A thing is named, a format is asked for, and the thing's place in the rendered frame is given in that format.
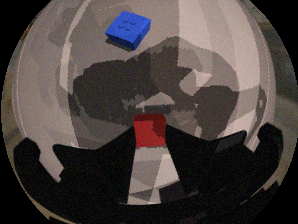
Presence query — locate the blue block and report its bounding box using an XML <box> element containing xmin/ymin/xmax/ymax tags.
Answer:
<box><xmin>105</xmin><ymin>11</ymin><xmax>150</xmax><ymax>51</ymax></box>

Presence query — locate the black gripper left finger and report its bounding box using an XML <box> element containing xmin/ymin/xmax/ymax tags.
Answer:
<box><xmin>52</xmin><ymin>125</ymin><xmax>137</xmax><ymax>205</ymax></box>

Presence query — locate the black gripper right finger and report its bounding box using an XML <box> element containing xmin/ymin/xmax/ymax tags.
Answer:
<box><xmin>165</xmin><ymin>124</ymin><xmax>247</xmax><ymax>197</ymax></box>

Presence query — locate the red block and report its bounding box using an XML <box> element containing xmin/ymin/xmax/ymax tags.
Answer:
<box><xmin>133</xmin><ymin>115</ymin><xmax>166</xmax><ymax>148</ymax></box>

